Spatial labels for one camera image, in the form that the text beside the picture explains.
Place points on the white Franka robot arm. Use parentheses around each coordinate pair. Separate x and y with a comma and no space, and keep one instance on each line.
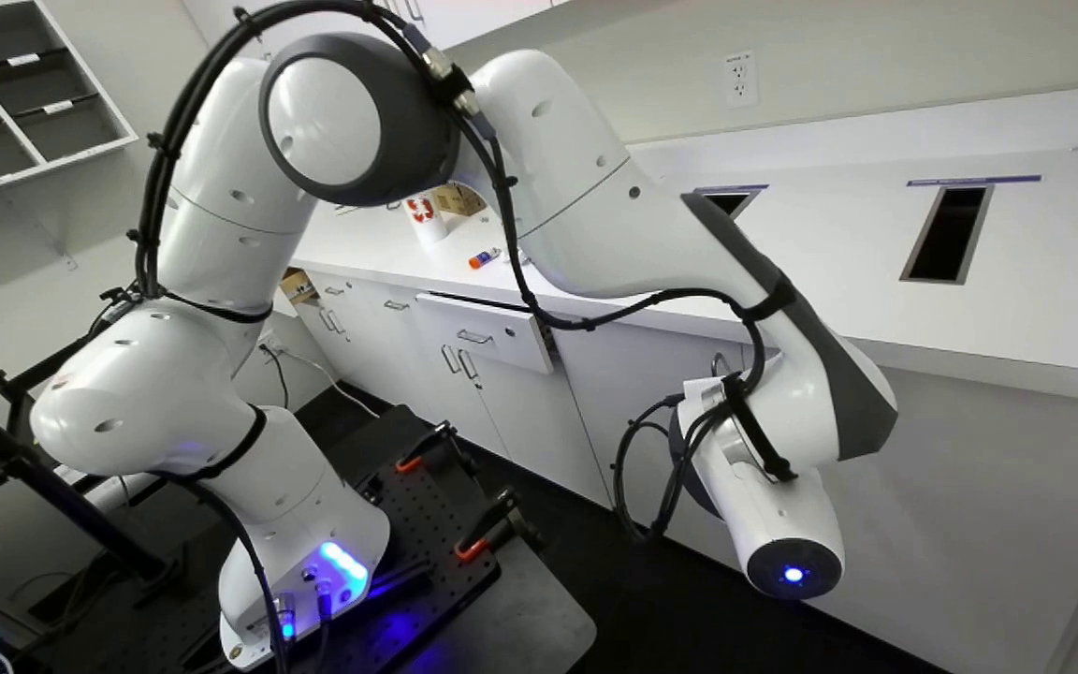
(187,377)

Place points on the white cabinet drawer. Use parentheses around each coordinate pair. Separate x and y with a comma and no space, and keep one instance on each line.
(507,328)

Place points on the white counter cabinet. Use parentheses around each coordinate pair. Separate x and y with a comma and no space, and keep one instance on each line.
(366,340)

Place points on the orange marker pen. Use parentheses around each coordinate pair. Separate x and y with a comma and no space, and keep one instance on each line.
(484,260)

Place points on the black orange clamp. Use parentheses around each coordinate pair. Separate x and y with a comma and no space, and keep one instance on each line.
(487,527)
(422,450)

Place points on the white red-marked packet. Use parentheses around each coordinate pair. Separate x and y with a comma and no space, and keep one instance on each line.
(428,216)

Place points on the small tan brown object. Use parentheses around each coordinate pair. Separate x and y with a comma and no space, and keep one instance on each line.
(299,286)

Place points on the black robot table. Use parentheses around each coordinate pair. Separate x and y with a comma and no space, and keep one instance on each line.
(524,622)

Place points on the black tripod stand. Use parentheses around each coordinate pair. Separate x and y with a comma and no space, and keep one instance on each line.
(15,469)

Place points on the white wall outlet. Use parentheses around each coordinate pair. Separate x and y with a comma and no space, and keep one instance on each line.
(740,75)

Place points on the grey wall shelf organiser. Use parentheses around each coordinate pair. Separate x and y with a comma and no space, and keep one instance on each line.
(15,75)

